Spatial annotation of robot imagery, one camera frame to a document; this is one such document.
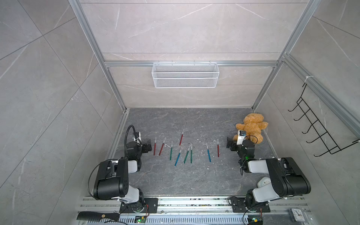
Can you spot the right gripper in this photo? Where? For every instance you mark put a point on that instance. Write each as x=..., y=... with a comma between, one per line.
x=233, y=145

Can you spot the black wire hook rack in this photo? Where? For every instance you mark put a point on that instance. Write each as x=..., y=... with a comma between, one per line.
x=319, y=128

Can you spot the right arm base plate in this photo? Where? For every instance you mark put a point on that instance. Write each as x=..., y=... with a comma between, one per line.
x=244, y=204

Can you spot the aluminium mounting rail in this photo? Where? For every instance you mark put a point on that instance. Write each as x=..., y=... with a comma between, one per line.
x=198, y=210

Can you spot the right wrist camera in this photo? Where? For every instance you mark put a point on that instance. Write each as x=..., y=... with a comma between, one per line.
x=241, y=136

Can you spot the blue carving knife middle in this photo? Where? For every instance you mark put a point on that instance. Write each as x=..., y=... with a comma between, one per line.
x=178, y=156

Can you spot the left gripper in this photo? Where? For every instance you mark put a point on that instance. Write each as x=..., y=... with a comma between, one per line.
x=145, y=146

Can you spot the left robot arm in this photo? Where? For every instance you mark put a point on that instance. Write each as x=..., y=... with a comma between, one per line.
x=112, y=179

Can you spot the white wire mesh basket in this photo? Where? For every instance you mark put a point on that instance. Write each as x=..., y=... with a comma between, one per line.
x=185, y=75

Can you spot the green carving knife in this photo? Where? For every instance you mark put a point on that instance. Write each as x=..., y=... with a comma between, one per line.
x=171, y=151
x=186, y=156
x=191, y=153

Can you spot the brown teddy bear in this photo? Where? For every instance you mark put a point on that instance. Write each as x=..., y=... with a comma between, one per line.
x=253, y=124

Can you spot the blue carving knife right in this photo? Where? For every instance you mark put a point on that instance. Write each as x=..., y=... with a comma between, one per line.
x=208, y=152

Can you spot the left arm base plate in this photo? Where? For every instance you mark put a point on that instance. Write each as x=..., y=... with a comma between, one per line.
x=147, y=205

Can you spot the blue carving knife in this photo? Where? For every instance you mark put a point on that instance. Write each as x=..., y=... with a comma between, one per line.
x=178, y=156
x=208, y=152

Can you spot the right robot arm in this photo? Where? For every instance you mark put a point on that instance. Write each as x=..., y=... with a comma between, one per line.
x=285, y=178

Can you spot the small white clock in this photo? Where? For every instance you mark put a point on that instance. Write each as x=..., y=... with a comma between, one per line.
x=297, y=215

